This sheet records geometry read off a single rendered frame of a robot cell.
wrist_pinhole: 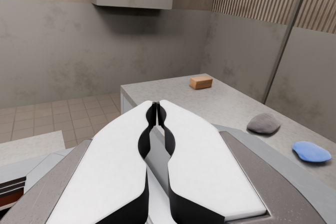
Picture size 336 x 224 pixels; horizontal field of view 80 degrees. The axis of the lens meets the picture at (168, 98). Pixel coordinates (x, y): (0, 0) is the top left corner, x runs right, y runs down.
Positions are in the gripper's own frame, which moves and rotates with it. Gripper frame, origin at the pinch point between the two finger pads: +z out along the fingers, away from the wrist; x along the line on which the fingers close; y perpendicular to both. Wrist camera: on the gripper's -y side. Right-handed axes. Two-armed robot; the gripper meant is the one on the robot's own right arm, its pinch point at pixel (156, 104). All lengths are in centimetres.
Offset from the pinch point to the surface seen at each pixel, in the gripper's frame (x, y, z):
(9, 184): -55, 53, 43
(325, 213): 39, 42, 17
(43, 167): -46, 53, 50
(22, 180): -52, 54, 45
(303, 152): 48, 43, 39
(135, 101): -11, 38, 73
